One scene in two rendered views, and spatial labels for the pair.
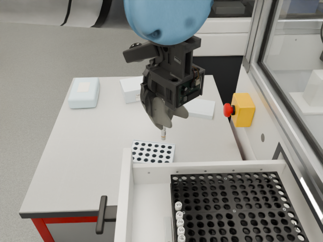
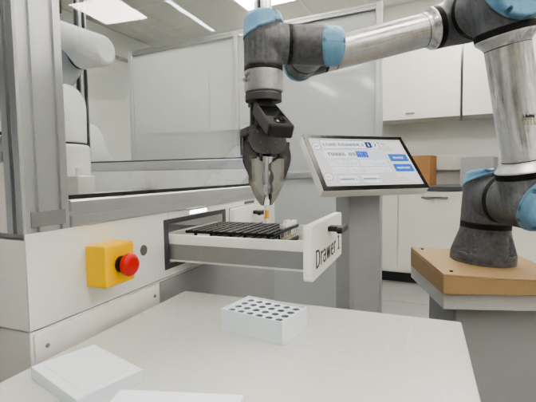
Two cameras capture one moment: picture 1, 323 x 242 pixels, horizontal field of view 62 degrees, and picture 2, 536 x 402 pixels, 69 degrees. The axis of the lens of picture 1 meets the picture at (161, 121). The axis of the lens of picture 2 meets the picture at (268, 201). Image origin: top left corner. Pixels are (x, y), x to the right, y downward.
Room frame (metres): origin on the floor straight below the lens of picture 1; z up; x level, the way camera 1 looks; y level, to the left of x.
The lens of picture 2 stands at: (1.12, 0.30, 1.03)
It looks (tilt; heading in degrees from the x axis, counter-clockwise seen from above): 4 degrees down; 204
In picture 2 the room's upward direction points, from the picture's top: 1 degrees counter-clockwise
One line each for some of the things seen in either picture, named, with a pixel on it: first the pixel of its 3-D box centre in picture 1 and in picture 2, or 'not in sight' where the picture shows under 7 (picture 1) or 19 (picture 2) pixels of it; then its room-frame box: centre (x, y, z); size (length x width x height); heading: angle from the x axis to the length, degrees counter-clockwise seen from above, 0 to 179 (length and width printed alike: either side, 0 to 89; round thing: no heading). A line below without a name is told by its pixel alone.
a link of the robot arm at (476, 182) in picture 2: not in sight; (490, 195); (0.01, 0.42, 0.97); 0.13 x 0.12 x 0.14; 30
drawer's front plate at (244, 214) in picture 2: not in sight; (252, 221); (-0.04, -0.26, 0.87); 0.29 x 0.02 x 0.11; 2
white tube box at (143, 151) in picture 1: (151, 156); (263, 318); (0.52, 0.03, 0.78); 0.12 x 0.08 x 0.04; 81
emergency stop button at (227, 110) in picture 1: (229, 110); (127, 264); (0.60, -0.19, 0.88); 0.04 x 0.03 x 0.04; 2
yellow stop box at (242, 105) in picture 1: (240, 109); (112, 262); (0.61, -0.22, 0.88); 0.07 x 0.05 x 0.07; 2
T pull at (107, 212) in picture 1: (108, 213); (336, 228); (0.26, 0.09, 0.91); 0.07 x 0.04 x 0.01; 2
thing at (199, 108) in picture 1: (195, 107); (86, 373); (0.76, -0.12, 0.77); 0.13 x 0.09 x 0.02; 75
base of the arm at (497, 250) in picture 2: not in sight; (483, 240); (0.00, 0.41, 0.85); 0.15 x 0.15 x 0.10
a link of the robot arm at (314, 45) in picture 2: not in sight; (313, 48); (0.35, 0.07, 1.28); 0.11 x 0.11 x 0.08; 30
